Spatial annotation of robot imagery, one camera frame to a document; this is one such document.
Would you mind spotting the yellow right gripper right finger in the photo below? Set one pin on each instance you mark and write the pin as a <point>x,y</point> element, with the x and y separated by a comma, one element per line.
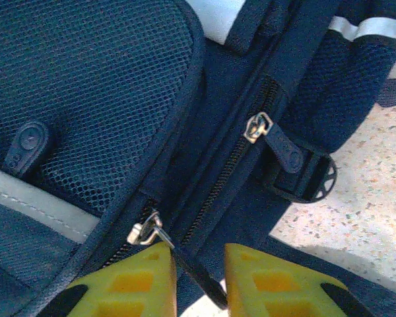
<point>277,290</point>

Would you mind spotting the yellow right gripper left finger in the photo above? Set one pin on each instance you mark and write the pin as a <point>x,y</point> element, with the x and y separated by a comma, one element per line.
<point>128,287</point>

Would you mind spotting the navy blue backpack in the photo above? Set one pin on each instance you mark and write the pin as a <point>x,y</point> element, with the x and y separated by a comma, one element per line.
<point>102,99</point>

